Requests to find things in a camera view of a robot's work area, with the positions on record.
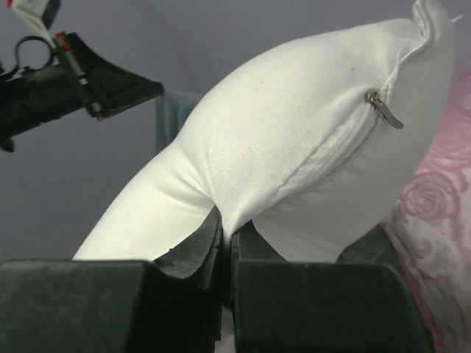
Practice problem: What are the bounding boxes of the white pillow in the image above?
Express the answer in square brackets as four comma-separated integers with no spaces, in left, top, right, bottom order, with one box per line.
[74,1,455,263]

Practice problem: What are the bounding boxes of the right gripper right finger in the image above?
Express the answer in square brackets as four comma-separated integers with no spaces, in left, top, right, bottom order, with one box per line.
[232,223,434,352]

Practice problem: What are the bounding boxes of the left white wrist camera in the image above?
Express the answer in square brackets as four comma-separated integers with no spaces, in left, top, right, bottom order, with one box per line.
[6,0,61,48]

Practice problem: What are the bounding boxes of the pink rose satin pillow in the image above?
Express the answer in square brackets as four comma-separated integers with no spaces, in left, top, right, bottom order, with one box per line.
[383,76,470,352]

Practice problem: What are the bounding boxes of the green beige patchwork pillowcase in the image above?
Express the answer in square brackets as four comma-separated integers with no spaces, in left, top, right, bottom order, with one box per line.
[155,90,203,153]

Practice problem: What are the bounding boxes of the metal zipper pull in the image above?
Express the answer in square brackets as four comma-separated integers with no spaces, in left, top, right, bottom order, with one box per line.
[365,90,404,129]

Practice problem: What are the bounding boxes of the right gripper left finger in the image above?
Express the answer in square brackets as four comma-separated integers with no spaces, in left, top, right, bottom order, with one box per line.
[1,210,222,352]

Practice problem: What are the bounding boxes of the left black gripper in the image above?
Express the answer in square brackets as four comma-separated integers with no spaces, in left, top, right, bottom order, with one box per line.
[1,33,164,153]

